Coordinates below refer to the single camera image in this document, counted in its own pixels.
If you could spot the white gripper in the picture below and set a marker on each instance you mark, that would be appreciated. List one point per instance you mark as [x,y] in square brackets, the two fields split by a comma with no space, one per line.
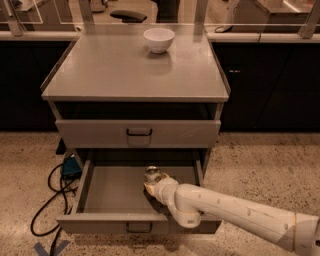
[159,185]

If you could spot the silver green 7up can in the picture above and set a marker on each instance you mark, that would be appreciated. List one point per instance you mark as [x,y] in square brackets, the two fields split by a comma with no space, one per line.
[152,174]

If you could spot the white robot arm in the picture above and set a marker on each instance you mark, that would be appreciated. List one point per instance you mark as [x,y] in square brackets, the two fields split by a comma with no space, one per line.
[295,232]

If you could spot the open grey middle drawer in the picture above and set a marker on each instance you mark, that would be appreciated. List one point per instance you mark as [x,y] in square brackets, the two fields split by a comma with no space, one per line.
[112,200]

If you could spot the grey drawer cabinet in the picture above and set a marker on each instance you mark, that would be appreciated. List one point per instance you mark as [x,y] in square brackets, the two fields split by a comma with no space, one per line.
[110,74]

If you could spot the closed grey upper drawer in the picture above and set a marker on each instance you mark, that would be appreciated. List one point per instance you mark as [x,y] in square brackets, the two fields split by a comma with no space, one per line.
[138,133]

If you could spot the blue power box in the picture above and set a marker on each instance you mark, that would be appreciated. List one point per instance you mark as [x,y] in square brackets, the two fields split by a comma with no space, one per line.
[70,168]

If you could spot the white ceramic bowl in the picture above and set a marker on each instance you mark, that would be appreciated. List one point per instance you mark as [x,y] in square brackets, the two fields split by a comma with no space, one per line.
[158,40]

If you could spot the black office chair seat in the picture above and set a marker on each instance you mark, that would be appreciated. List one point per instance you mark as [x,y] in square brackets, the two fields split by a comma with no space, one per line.
[128,16]

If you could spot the clear acrylic barrier panel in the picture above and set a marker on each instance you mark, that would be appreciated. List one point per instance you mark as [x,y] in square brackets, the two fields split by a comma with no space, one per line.
[301,17]

